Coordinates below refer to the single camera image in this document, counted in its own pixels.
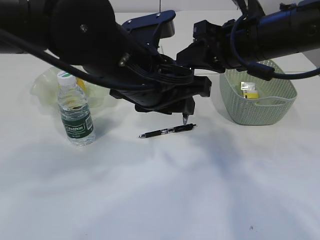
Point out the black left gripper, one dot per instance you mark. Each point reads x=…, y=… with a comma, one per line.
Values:
x=155, y=83

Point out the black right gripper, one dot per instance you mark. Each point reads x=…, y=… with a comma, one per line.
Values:
x=210, y=49

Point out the yellow packaging waste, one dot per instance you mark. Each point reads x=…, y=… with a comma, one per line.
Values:
x=249, y=90

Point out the yellow pear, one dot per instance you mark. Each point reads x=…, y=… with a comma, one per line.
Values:
x=81, y=84

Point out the clear water bottle green label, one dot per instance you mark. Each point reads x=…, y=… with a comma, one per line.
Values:
x=74, y=110

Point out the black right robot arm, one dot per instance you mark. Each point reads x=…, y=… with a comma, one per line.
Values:
x=295, y=28

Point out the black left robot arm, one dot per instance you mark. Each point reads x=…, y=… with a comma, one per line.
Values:
x=83, y=38

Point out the black gel pen middle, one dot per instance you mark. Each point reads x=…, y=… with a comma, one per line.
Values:
x=176, y=129

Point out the green woven plastic basket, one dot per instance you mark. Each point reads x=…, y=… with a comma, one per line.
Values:
x=275, y=98

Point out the translucent green ruffled plate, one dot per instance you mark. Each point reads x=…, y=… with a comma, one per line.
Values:
x=46, y=87

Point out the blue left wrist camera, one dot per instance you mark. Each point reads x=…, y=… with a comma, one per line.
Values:
x=149, y=29

